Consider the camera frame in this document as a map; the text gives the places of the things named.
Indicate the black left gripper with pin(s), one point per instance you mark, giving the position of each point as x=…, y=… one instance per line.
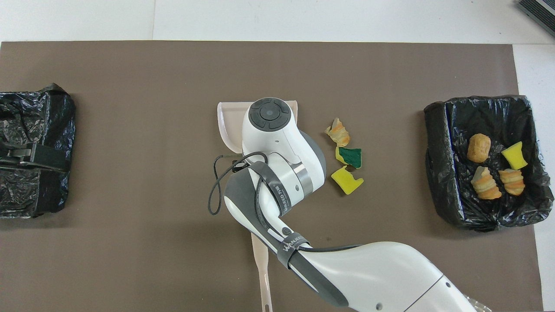
x=50, y=158

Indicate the beige plastic dustpan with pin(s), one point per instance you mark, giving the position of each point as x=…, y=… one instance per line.
x=232, y=121

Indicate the beige hand brush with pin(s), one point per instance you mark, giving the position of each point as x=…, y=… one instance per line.
x=262, y=268

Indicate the curled orange croissant piece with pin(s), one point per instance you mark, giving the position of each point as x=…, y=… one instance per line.
x=340, y=134

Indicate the notched yellow sponge piece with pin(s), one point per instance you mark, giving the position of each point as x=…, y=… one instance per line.
x=344, y=181

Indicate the green and yellow sponge piece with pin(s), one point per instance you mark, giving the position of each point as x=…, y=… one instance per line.
x=352, y=157

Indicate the brown bread roll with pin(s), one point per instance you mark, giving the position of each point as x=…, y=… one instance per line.
x=478, y=148

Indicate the pale bread piece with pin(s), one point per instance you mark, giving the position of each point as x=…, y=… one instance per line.
x=485, y=184

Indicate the striped croissant piece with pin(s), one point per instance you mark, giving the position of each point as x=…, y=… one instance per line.
x=512, y=183

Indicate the small yellow sponge piece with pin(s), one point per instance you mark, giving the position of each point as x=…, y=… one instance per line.
x=514, y=156

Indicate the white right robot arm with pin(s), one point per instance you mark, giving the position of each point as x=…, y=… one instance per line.
x=282, y=143

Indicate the bin with black bag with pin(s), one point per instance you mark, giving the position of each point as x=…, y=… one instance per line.
x=30, y=112
x=442, y=173

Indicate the brown table mat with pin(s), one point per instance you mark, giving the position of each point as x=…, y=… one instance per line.
x=130, y=260

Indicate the dark ribbed device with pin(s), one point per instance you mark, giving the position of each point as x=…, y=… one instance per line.
x=540, y=13

